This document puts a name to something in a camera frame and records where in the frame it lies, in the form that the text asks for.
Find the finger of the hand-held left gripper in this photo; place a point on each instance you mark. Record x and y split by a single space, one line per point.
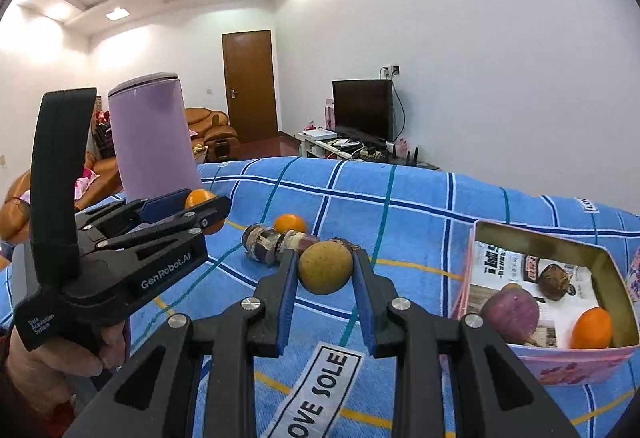
165 228
160 205

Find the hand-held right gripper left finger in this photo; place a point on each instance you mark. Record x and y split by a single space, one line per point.
286 303

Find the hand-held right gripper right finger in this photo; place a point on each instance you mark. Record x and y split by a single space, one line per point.
367 308

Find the orange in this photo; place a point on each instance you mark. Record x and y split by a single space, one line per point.
290 224
592 329
197 199

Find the purple sweet potato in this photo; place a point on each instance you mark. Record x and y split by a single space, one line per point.
510 318

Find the pink tin box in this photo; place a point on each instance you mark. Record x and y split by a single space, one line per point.
565 363

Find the person's left forearm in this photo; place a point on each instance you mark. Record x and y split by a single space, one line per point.
25 413

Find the person's left hand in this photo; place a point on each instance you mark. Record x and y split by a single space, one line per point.
55 363

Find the pink floral cushion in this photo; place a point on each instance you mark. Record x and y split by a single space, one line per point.
87 183

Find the orange leather sofa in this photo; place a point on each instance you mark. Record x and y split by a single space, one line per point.
20 198

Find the purple electric kettle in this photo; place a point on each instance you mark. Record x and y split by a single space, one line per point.
150 137

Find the coffee table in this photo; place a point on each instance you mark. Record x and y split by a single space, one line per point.
200 149

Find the orange leather armchair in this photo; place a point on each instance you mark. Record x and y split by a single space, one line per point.
212 132

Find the dark clothes rack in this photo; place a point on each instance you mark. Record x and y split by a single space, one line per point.
102 132

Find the blue checked blanket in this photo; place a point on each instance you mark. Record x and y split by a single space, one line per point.
425 218

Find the printed plastic packet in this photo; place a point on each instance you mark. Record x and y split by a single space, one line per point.
505 263

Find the brown wooden door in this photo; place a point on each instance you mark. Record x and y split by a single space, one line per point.
250 85

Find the black router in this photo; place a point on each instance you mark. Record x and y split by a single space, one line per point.
410 157

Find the white television stand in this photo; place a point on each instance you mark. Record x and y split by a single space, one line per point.
320 147

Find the small pink item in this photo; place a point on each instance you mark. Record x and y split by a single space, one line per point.
400 148

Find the flat white box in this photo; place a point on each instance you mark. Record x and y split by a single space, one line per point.
319 133

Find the square ceiling light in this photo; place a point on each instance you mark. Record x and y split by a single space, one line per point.
117 14

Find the black television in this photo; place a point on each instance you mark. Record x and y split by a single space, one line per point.
362 110

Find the white mug with purple print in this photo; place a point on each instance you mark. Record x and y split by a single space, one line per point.
634 278

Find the wall socket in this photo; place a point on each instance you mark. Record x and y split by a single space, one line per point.
391 70

